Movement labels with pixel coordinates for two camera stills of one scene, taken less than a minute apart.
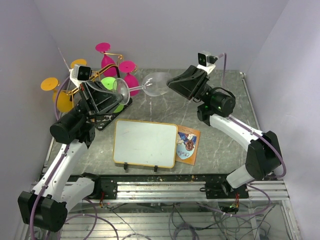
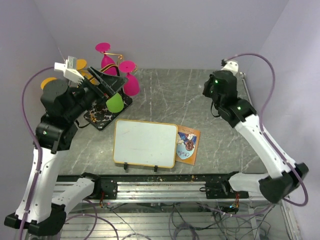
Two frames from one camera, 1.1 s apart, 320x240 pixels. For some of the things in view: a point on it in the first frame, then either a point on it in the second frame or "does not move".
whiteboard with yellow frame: [145, 143] does not move
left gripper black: [97, 98] → [111, 83]
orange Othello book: [187, 144] does not move
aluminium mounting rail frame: [182, 207] does not move
